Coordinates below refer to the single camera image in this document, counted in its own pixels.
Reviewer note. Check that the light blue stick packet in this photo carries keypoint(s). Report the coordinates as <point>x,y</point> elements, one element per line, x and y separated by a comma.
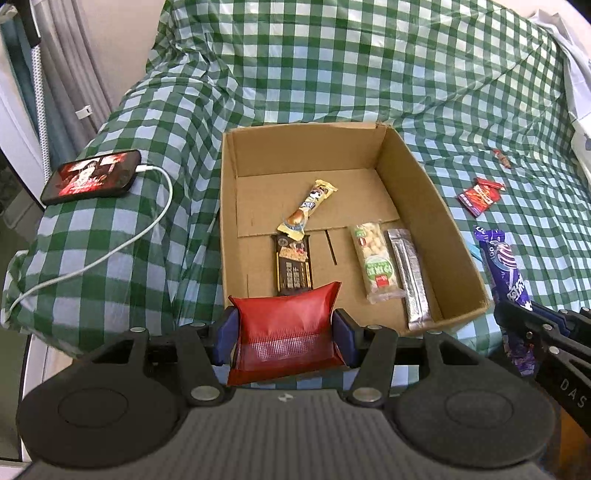
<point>474,250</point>

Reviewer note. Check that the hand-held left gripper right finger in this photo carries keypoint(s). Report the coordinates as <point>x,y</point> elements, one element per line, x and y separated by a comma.
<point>344,337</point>

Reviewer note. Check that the silver snack packet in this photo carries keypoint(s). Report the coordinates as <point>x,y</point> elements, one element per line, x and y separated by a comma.
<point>411,277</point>

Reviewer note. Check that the brown cardboard box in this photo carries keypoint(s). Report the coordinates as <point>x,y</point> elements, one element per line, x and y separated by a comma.
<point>258,203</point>

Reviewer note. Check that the plain red snack packet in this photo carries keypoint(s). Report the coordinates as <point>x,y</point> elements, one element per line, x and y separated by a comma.
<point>286,332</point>

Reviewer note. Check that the black smartphone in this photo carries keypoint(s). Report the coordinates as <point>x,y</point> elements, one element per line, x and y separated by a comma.
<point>87,177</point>

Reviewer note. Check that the purple snack packet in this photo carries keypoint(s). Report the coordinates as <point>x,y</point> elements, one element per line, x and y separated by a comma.
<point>503,267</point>

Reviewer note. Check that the dark brown chocolate bar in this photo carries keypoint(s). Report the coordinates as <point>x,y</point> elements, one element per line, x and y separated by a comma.
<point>293,265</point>

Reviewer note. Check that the small red snack bar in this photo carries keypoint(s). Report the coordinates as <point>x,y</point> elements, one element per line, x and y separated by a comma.
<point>491,183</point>

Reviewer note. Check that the red printed snack packet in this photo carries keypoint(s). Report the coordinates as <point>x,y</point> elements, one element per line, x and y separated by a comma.
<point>478,201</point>

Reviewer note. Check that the white curtain clip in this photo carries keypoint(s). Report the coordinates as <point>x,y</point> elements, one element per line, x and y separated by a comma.
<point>83,111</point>

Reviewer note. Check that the black garment steamer head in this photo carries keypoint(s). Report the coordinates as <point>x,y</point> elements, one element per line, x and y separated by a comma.
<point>32,27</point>

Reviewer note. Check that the clear peanut bar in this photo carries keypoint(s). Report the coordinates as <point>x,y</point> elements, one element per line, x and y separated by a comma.
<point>376,258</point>

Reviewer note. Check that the white printed cloth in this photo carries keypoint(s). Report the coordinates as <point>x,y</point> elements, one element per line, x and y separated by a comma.
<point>579,92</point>

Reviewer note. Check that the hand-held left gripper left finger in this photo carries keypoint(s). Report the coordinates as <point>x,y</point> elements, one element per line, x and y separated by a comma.
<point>226,337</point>

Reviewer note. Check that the cream snack bar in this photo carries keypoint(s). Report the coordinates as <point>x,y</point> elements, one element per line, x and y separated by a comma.
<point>307,207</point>

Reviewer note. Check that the white window frame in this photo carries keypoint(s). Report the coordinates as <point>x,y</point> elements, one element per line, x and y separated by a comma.
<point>14,134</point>

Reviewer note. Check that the grey curtain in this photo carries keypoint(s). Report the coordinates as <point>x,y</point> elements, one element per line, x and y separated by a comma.
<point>78,55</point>

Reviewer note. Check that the green checked blanket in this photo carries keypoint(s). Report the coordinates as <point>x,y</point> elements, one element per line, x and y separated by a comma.
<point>323,60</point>

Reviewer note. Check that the small red-brown candy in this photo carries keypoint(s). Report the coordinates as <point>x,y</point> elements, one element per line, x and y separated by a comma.
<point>503,158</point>

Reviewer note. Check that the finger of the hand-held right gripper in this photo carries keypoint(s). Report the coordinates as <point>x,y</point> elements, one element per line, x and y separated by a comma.
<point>531,327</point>
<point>575,325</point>

